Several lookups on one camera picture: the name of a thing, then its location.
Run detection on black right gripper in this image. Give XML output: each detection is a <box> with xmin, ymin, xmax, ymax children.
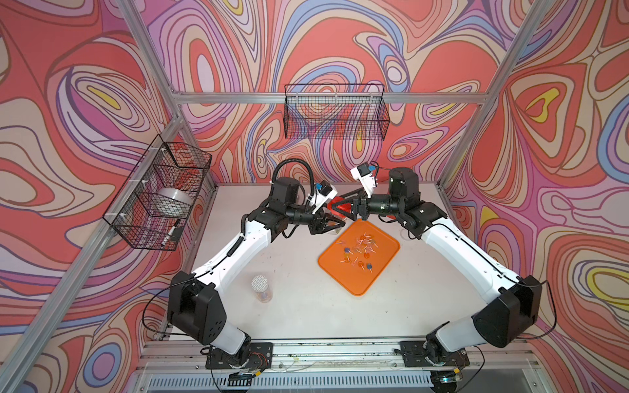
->
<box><xmin>332</xmin><ymin>187</ymin><xmax>403</xmax><ymax>222</ymax></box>

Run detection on candies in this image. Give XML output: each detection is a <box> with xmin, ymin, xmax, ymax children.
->
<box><xmin>334</xmin><ymin>233</ymin><xmax>379</xmax><ymax>273</ymax></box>

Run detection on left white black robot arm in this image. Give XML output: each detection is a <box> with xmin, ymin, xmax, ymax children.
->
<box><xmin>166</xmin><ymin>177</ymin><xmax>344</xmax><ymax>366</ymax></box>

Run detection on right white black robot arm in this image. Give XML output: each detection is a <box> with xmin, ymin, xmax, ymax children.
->
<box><xmin>329</xmin><ymin>164</ymin><xmax>542</xmax><ymax>365</ymax></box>

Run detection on white lid jar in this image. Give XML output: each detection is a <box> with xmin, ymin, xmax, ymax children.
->
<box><xmin>252</xmin><ymin>274</ymin><xmax>273</xmax><ymax>303</ymax></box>

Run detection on orange plastic tray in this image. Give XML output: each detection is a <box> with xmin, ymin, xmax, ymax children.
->
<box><xmin>318</xmin><ymin>220</ymin><xmax>401</xmax><ymax>296</ymax></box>

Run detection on white roll in basket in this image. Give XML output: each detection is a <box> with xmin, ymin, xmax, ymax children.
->
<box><xmin>152</xmin><ymin>188</ymin><xmax>193</xmax><ymax>218</ymax></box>

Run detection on black marker in basket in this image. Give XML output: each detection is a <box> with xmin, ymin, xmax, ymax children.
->
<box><xmin>162</xmin><ymin>219</ymin><xmax>180</xmax><ymax>247</ymax></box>

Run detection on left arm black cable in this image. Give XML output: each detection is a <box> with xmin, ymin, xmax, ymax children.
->
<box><xmin>271</xmin><ymin>158</ymin><xmax>316</xmax><ymax>193</ymax></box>

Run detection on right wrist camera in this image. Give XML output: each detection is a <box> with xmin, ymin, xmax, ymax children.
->
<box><xmin>351</xmin><ymin>163</ymin><xmax>377</xmax><ymax>197</ymax></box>

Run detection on back black wire basket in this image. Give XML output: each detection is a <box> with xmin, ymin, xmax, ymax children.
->
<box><xmin>283</xmin><ymin>82</ymin><xmax>390</xmax><ymax>141</ymax></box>

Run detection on black wire basket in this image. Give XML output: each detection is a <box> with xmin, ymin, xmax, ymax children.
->
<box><xmin>283</xmin><ymin>82</ymin><xmax>390</xmax><ymax>141</ymax></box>
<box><xmin>103</xmin><ymin>135</ymin><xmax>212</xmax><ymax>252</ymax></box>

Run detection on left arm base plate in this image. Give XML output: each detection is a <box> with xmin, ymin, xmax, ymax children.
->
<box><xmin>201</xmin><ymin>342</ymin><xmax>274</xmax><ymax>371</ymax></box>

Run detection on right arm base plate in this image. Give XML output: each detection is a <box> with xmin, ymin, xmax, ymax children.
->
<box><xmin>394</xmin><ymin>340</ymin><xmax>470</xmax><ymax>368</ymax></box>

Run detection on left black wire basket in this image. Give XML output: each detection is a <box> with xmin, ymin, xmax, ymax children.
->
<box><xmin>103</xmin><ymin>135</ymin><xmax>212</xmax><ymax>252</ymax></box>

